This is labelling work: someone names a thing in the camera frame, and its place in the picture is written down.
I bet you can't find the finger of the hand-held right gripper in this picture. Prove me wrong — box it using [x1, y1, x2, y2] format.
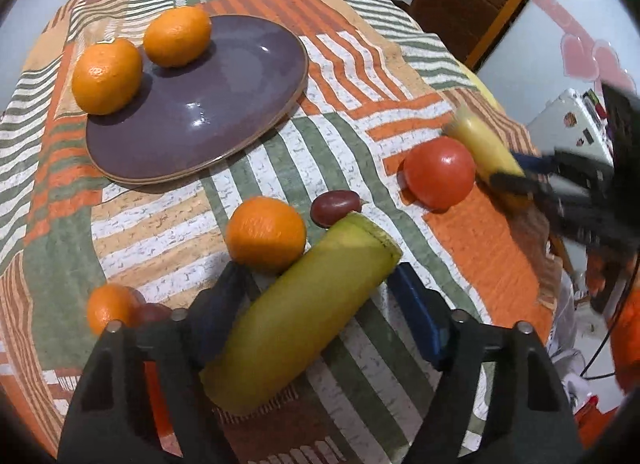
[515, 151, 568, 175]
[489, 171, 553, 201]

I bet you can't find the pink heart wall sticker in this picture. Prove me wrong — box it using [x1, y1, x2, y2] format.
[531, 0, 637, 94]

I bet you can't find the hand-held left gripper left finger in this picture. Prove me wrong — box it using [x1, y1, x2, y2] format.
[57, 262, 252, 464]

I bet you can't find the dark red grape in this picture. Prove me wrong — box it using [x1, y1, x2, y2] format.
[310, 190, 363, 229]
[132, 301, 174, 329]

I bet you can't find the striped patchwork tablecloth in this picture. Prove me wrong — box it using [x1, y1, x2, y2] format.
[0, 0, 557, 464]

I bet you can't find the small yellow banana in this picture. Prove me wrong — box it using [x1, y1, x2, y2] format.
[442, 106, 532, 212]

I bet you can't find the black cable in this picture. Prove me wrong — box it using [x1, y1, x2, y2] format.
[577, 264, 638, 381]

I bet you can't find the purple ceramic plate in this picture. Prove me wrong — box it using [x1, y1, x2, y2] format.
[85, 14, 309, 185]

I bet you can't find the white appliance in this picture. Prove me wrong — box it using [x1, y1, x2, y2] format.
[525, 88, 617, 169]

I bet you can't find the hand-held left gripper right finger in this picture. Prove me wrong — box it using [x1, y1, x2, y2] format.
[386, 263, 584, 464]

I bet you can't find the small orange mandarin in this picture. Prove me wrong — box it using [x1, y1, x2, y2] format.
[86, 284, 144, 335]

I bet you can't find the red tomato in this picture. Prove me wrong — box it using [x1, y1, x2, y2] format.
[403, 137, 476, 211]

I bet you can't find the orange cloth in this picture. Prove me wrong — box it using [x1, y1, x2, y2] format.
[580, 244, 640, 447]

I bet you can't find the large yellow-green banana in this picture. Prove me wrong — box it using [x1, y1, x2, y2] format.
[200, 212, 403, 415]

